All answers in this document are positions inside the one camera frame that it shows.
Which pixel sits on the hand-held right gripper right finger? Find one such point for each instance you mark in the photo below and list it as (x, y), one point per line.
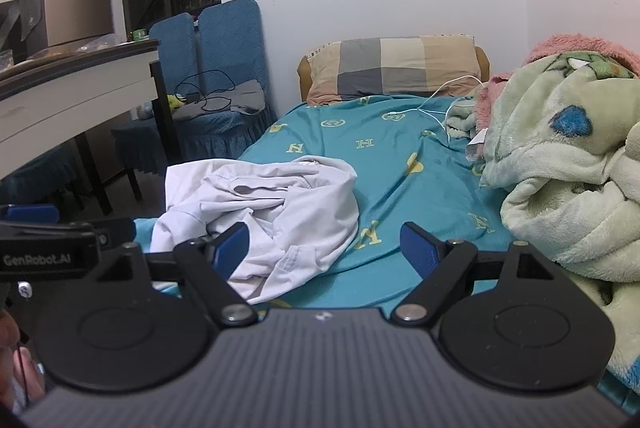
(417, 249)

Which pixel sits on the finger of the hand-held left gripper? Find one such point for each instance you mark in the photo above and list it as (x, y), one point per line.
(31, 214)
(116, 231)

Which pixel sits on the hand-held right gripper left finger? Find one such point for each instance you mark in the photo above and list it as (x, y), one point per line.
(231, 249)

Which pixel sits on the white t-shirt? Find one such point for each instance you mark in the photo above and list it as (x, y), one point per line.
(300, 208)

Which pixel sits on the person's left hand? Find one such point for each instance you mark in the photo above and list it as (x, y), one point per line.
(30, 380)

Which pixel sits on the blue covered chair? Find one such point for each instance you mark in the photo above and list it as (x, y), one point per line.
(35, 173)
(230, 38)

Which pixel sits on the teal printed bed sheet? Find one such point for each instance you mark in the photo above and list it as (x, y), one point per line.
(390, 168)

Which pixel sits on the yellow green plush toy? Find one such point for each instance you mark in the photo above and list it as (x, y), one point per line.
(174, 102)

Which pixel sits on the grey cloth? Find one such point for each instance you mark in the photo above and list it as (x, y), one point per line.
(240, 100)

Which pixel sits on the green fleece blanket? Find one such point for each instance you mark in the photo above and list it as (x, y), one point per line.
(550, 168)

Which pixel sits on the checkered pillow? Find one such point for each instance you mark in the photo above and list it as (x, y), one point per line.
(390, 63)

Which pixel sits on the small green jar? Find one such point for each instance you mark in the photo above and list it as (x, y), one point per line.
(140, 35)

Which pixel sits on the pink fleece blanket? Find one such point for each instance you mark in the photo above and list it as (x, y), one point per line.
(565, 45)

